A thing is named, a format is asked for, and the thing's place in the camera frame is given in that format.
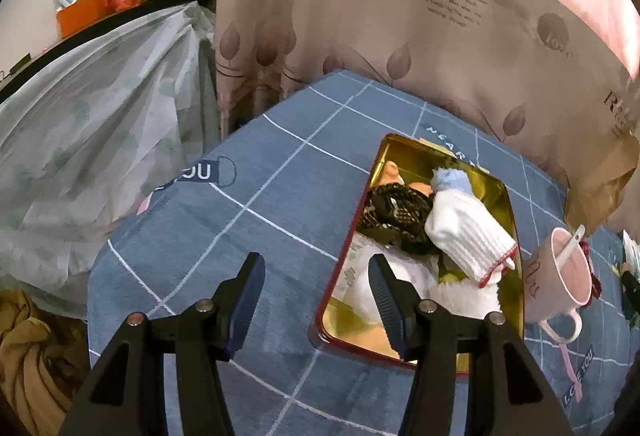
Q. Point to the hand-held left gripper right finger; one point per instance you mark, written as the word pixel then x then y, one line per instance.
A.
pixel 387 306

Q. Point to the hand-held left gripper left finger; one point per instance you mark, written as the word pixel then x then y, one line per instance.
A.
pixel 245 303

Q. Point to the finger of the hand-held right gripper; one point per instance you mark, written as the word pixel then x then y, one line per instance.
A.
pixel 632 283

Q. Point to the plain white sock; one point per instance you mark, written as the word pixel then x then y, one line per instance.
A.
pixel 415 276

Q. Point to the red and gold tin box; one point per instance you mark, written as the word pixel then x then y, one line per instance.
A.
pixel 350 331

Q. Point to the white fluffy pad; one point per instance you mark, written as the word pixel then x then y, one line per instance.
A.
pixel 467 301

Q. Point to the dark brown patterned sock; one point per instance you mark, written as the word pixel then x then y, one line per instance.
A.
pixel 395 216

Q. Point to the white sock with red trim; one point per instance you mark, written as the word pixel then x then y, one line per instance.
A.
pixel 470 236

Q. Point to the orange beige stocking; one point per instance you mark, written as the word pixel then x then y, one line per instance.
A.
pixel 392 173

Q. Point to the light blue knit sock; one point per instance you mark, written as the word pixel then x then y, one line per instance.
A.
pixel 450 181

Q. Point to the teal packet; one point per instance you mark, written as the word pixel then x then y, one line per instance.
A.
pixel 632 248

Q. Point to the white spoon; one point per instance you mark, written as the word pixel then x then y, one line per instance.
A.
pixel 570 248

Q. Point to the pink mug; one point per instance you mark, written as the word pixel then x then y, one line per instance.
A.
pixel 555 286

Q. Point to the brown paper bag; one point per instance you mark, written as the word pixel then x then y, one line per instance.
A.
pixel 605 186

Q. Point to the blue checked blanket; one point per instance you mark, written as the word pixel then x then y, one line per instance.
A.
pixel 250 196

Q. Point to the mustard yellow cloth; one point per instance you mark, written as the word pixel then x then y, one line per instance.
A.
pixel 35 356

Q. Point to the translucent plastic cover sheet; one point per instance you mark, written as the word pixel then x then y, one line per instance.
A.
pixel 90 140

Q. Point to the beige leaf print curtain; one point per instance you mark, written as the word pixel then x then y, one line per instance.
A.
pixel 375 5

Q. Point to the orange box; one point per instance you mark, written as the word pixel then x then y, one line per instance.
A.
pixel 80 15

